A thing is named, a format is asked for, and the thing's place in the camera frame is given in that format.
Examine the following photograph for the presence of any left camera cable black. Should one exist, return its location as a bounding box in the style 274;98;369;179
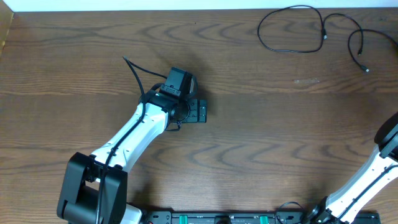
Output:
95;55;169;224

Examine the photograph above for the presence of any cardboard box edge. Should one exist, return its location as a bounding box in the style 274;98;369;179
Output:
0;0;14;54

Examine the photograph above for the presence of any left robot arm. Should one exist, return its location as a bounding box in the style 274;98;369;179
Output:
57;67;206;224

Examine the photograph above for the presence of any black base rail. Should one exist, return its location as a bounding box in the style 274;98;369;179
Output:
146;210;382;224

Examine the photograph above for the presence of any camera cable black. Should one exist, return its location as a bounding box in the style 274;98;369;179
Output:
95;55;169;224
337;164;397;223

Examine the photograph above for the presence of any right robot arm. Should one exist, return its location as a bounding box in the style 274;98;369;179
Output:
302;114;397;223

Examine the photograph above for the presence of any right camera cable black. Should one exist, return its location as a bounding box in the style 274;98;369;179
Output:
337;164;397;223

